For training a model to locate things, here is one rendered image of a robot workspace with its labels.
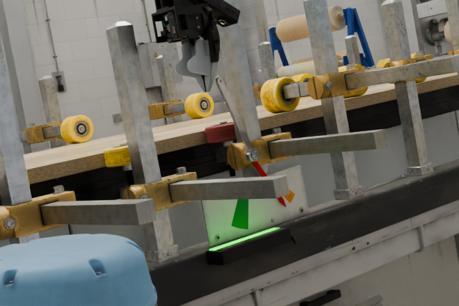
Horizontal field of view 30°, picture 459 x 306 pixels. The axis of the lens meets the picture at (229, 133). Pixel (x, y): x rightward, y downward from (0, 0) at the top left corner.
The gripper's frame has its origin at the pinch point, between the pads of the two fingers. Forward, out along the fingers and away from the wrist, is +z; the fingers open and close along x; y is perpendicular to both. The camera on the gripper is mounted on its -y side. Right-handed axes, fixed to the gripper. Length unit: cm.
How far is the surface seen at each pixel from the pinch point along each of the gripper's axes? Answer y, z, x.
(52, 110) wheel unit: -31, -2, -115
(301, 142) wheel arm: -16.3, 13.6, 3.7
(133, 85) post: 11.7, -2.2, -6.1
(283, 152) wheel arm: -16.3, 15.3, -1.6
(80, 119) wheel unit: -28, 3, -94
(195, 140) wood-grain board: -12.6, 10.7, -23.7
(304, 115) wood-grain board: -46, 11, -24
